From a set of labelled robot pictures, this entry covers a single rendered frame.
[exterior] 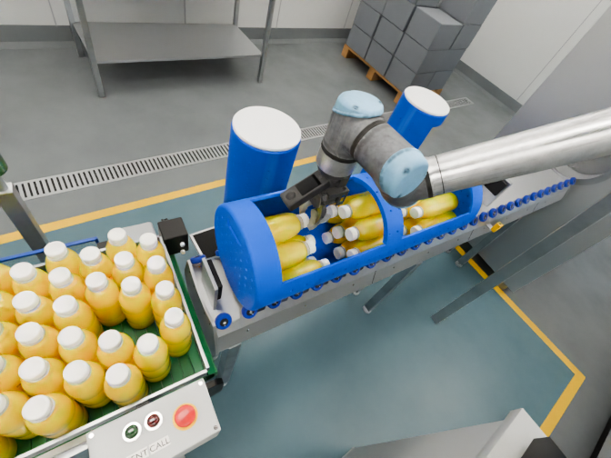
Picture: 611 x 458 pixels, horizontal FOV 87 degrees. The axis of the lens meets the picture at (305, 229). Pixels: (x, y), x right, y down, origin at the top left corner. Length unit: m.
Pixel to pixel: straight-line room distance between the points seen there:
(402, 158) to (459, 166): 0.17
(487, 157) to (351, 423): 1.56
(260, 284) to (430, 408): 1.64
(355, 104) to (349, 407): 1.64
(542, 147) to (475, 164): 0.11
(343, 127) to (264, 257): 0.32
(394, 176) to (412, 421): 1.72
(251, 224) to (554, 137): 0.61
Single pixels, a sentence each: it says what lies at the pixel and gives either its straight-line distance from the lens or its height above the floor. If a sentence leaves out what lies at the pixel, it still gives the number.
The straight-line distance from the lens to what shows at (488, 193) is 1.75.
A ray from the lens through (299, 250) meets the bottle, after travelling 0.83.
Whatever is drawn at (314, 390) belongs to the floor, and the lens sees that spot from 1.92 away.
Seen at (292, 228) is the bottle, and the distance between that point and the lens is 0.82.
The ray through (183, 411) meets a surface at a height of 1.11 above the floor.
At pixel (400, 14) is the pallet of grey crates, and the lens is 4.41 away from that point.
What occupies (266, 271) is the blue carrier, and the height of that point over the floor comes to 1.19.
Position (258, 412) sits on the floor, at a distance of 1.84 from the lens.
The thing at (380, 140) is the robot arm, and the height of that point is 1.51.
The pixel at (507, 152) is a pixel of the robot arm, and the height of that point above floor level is 1.53.
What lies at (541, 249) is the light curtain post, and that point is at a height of 0.90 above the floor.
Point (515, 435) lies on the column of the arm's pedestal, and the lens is 0.99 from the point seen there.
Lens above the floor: 1.81
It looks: 50 degrees down
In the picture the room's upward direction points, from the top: 24 degrees clockwise
